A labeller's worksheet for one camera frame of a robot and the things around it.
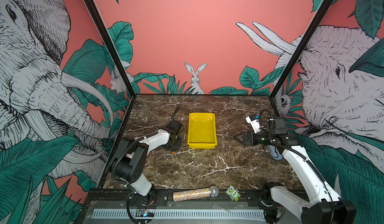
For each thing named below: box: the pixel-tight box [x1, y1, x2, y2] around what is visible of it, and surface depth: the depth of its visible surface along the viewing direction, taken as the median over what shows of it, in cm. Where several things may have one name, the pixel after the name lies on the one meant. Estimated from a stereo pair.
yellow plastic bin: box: [187, 112, 218, 149], surface depth 100 cm
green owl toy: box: [225, 184, 241, 202], surface depth 76 cm
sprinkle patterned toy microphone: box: [173, 185, 219, 202], surface depth 74 cm
